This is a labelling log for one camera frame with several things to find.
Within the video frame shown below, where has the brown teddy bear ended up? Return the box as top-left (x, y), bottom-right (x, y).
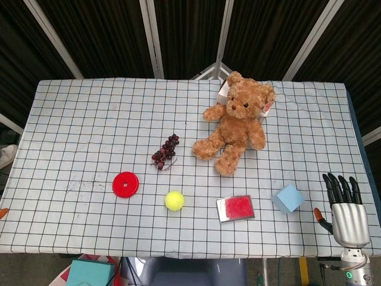
top-left (192, 70), bottom-right (276, 177)

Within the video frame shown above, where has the red plastic disc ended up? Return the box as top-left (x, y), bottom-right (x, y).
top-left (112, 171), bottom-right (140, 198)

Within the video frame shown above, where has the teal box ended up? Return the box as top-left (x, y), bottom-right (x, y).
top-left (65, 259), bottom-right (117, 286)

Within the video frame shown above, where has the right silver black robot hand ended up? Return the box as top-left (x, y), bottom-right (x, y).
top-left (314, 172), bottom-right (371, 248)

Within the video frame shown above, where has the light blue cube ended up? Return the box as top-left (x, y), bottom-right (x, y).
top-left (270, 184), bottom-right (305, 215)

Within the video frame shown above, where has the dark red grape bunch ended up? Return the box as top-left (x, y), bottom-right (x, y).
top-left (150, 133), bottom-right (180, 172)

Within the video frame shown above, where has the white metal stand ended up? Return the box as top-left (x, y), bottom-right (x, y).
top-left (190, 61), bottom-right (236, 81)

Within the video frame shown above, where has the white checked tablecloth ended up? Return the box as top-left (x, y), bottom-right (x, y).
top-left (0, 77), bottom-right (381, 259)

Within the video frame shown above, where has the white shoe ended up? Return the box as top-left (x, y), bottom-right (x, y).
top-left (0, 144), bottom-right (19, 169)

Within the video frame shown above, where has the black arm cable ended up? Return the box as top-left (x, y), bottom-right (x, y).
top-left (318, 262), bottom-right (348, 272)

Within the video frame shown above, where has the black screen panel white frame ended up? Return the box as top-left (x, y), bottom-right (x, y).
top-left (291, 0), bottom-right (381, 147)
top-left (217, 0), bottom-right (340, 82)
top-left (0, 0), bottom-right (85, 135)
top-left (147, 0), bottom-right (230, 80)
top-left (23, 0), bottom-right (158, 80)

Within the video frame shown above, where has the yellow tennis ball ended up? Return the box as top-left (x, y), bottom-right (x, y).
top-left (164, 190), bottom-right (185, 212)

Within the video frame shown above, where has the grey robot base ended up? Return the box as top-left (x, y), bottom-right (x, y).
top-left (120, 256), bottom-right (248, 286)

